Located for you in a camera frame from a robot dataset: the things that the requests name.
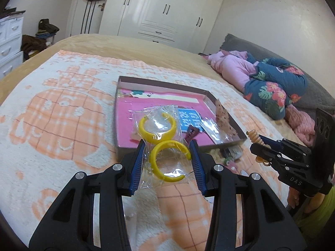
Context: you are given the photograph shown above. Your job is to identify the tan spiral hair clip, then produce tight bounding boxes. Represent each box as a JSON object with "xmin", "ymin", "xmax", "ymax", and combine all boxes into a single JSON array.
[{"xmin": 246, "ymin": 129, "xmax": 271, "ymax": 166}]

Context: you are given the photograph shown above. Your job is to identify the yellow hoop earrings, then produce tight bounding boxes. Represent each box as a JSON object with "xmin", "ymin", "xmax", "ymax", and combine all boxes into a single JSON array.
[{"xmin": 132, "ymin": 105, "xmax": 194, "ymax": 189}]

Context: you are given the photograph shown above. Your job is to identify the pink knitted garment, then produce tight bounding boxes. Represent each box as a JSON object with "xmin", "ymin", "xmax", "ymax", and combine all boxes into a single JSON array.
[{"xmin": 285, "ymin": 105, "xmax": 315, "ymax": 147}]

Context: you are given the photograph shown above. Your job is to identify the white oval sticker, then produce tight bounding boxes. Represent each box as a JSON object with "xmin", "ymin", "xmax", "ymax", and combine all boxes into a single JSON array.
[{"xmin": 240, "ymin": 170, "xmax": 249, "ymax": 176}]

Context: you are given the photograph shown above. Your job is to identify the clear box of hairpins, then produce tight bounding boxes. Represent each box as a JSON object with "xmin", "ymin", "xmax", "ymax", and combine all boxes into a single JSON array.
[{"xmin": 222, "ymin": 146, "xmax": 243, "ymax": 161}]

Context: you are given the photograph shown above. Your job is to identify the pink fuzzy monster hair clip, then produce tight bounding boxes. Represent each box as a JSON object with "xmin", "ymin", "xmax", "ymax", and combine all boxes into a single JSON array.
[{"xmin": 224, "ymin": 158, "xmax": 236, "ymax": 172}]

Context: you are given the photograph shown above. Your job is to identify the grey blanket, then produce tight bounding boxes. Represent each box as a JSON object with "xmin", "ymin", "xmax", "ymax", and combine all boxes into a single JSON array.
[{"xmin": 220, "ymin": 34, "xmax": 334, "ymax": 120}]

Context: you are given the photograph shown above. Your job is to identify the translucent yellow flower hair clip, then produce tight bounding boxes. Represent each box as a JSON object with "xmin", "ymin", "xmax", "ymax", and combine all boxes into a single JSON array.
[{"xmin": 210, "ymin": 149, "xmax": 222, "ymax": 158}]

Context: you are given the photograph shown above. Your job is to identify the pink dotted sheer scrunchie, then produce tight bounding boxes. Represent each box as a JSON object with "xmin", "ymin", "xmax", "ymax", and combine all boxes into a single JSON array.
[{"xmin": 215, "ymin": 100, "xmax": 238, "ymax": 141}]

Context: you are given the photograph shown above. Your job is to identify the blue floral quilted jacket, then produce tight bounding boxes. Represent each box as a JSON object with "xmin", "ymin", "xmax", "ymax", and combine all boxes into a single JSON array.
[{"xmin": 244, "ymin": 53, "xmax": 308, "ymax": 120}]

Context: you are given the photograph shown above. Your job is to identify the small clear plastic bag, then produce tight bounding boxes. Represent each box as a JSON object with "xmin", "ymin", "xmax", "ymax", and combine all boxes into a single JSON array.
[{"xmin": 200, "ymin": 117, "xmax": 229, "ymax": 145}]

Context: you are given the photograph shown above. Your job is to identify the maroon alligator hair clip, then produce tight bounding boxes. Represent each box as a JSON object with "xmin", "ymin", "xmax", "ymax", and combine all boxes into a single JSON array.
[{"xmin": 184, "ymin": 125, "xmax": 200, "ymax": 143}]

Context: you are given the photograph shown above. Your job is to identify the beige claw hair clip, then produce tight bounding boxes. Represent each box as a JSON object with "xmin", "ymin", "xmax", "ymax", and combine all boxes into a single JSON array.
[{"xmin": 130, "ymin": 132, "xmax": 142, "ymax": 143}]

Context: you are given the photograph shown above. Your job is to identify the pink padded jacket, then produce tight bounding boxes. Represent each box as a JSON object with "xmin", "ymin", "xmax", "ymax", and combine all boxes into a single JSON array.
[{"xmin": 206, "ymin": 49, "xmax": 256, "ymax": 93}]

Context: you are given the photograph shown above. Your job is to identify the pink book in box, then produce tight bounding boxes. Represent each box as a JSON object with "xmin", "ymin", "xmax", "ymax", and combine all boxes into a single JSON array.
[{"xmin": 114, "ymin": 88, "xmax": 215, "ymax": 149}]

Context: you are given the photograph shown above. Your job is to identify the grey cardboard box tray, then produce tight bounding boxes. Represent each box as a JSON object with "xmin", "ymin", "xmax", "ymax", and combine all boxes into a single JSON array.
[{"xmin": 114, "ymin": 76, "xmax": 246, "ymax": 159}]

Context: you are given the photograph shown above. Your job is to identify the beige bed cover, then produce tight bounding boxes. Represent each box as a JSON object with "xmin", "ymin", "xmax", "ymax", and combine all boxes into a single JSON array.
[{"xmin": 0, "ymin": 33, "xmax": 299, "ymax": 139}]

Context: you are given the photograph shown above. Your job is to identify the white glossy wardrobe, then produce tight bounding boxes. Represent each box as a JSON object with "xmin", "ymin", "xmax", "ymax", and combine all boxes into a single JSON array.
[{"xmin": 99, "ymin": 0, "xmax": 223, "ymax": 53}]

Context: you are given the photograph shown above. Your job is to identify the white drawer chest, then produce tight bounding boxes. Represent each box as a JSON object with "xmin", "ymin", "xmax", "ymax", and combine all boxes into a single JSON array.
[{"xmin": 0, "ymin": 11, "xmax": 25, "ymax": 79}]

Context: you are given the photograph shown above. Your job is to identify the brown clothes pile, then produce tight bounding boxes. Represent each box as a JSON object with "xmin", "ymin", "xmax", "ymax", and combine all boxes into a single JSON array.
[{"xmin": 21, "ymin": 35, "xmax": 46, "ymax": 61}]

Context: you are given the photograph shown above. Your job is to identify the chair with dark clothes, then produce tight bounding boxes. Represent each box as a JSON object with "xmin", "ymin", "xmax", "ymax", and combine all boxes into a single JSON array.
[{"xmin": 35, "ymin": 19, "xmax": 60, "ymax": 45}]

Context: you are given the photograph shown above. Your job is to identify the white door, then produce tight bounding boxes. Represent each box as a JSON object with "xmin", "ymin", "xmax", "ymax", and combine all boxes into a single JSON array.
[{"xmin": 65, "ymin": 0, "xmax": 107, "ymax": 37}]

